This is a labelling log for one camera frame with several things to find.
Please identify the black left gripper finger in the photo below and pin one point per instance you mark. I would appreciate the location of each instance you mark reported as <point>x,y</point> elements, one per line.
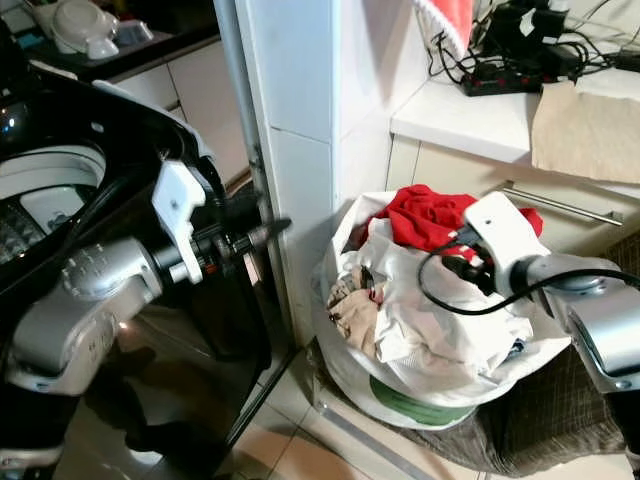
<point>265,235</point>
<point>245,203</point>

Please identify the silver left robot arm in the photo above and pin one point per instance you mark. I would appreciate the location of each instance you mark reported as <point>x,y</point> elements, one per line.
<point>60,330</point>

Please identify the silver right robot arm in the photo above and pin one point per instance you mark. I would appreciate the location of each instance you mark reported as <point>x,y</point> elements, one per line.
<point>590,310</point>

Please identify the black top-load washing machine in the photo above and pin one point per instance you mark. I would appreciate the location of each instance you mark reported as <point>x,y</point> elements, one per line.
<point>60,125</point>

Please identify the white laundry bag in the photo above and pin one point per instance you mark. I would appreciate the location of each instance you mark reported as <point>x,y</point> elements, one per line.
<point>430,330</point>

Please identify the red garment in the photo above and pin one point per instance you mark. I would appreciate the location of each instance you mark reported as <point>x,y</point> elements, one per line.
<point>420,215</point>

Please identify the beige patterned garment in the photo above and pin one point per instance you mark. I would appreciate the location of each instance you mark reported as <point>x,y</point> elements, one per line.
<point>357,315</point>

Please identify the white kitchen cabinet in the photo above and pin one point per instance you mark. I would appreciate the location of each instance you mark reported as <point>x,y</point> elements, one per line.
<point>200,85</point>

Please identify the cream cabinet with white counter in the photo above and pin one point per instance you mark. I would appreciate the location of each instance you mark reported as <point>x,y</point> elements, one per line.
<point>460,125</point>

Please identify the beige cloth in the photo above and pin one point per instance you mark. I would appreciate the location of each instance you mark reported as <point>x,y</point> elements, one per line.
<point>585,130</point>

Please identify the black power strip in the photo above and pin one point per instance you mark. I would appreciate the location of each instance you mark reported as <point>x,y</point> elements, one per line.
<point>520,72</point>

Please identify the white kitchen appliance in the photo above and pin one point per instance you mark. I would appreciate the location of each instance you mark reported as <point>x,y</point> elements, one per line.
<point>82,25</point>

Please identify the red cloth with white trim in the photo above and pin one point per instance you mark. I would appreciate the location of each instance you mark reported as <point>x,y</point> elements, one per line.
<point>450,20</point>

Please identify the black charger device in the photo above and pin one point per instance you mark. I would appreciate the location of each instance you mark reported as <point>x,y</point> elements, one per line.
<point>525,25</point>

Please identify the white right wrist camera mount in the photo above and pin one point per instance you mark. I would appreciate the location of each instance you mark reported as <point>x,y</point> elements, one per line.
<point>505,235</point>

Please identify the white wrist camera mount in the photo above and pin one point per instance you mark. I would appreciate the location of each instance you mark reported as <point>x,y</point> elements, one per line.
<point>505,235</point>
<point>178,200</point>

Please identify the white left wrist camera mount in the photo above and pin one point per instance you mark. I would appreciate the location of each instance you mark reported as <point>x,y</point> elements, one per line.
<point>178,200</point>

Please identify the grey metal door frame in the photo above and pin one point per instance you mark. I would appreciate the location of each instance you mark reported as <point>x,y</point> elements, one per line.
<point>238,90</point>

